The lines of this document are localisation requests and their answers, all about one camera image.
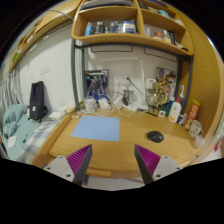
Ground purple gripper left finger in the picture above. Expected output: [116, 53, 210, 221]
[44, 145, 93, 186]

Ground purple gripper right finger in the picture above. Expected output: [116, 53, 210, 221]
[134, 145, 182, 185]

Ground black computer mouse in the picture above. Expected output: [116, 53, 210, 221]
[147, 131, 164, 143]

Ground blue mouse pad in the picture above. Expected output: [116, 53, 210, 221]
[71, 116, 120, 141]

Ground plaid bed blanket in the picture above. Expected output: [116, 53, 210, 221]
[18, 121, 59, 164]

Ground white ceramic mug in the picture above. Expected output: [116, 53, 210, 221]
[189, 120, 203, 138]

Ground white lotion pump bottle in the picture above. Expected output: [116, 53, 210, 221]
[168, 86, 184, 123]

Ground gold robot figurine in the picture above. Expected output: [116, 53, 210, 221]
[149, 82, 167, 116]

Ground clear plastic cup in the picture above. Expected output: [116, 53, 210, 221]
[84, 96, 96, 113]

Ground white power strip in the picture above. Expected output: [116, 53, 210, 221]
[115, 102, 137, 112]

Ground black backpack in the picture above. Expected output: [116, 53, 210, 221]
[29, 81, 48, 120]

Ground white power adapter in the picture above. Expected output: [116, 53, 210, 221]
[98, 98, 110, 109]

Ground red yellow snack can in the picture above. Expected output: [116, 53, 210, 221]
[184, 100, 200, 130]

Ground teal pillow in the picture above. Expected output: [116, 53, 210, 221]
[3, 104, 27, 137]

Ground robot model kit box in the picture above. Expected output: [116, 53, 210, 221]
[85, 69, 109, 100]

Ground blue bottle on shelf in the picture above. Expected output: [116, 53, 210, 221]
[85, 22, 94, 36]

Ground dark jar on shelf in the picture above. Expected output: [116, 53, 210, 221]
[94, 21, 105, 34]

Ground white blue tub on shelf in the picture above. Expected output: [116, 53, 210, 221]
[123, 21, 136, 34]

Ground wooden shelf unit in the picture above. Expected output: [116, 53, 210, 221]
[9, 0, 193, 69]

